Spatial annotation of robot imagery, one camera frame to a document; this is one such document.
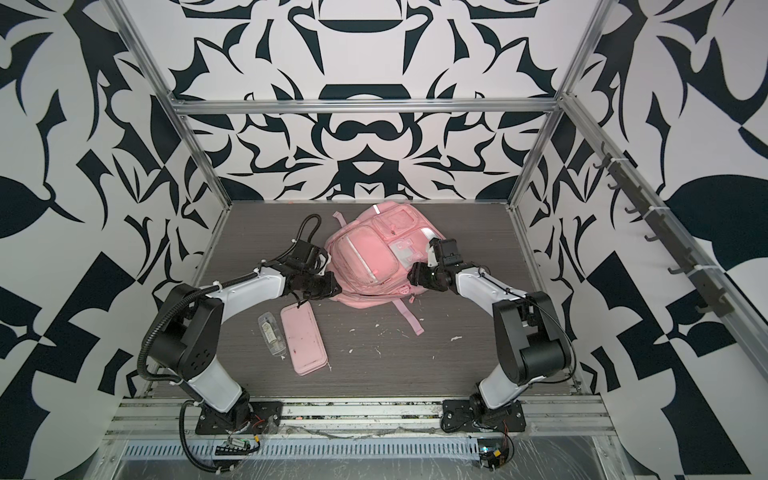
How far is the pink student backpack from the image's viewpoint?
0.93 metres

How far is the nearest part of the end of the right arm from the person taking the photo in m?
0.70

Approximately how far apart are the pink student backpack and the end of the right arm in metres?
0.02
